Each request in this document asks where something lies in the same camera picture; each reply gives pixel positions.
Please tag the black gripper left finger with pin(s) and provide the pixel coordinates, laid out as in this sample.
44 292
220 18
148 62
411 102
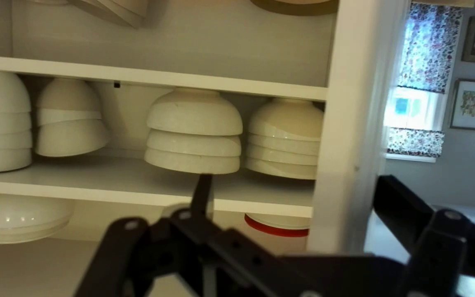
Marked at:
202 194

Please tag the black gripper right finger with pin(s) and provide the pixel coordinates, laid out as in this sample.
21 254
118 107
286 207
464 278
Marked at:
405 212

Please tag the white cabinet door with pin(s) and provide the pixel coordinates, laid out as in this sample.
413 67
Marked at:
367 42

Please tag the white cabinet shelf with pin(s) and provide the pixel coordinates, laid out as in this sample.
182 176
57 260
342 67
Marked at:
161 77

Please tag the red rimmed bowl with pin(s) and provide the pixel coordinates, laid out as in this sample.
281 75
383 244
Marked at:
281 234

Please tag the floral window curtain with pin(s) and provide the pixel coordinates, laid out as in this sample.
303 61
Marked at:
416 105

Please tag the cream bowl stack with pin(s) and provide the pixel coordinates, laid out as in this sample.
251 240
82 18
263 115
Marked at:
284 138

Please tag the glossy white bowl stack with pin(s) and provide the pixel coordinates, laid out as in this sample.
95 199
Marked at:
16 123

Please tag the framed wall picture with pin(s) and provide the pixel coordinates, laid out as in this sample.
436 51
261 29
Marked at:
464 105

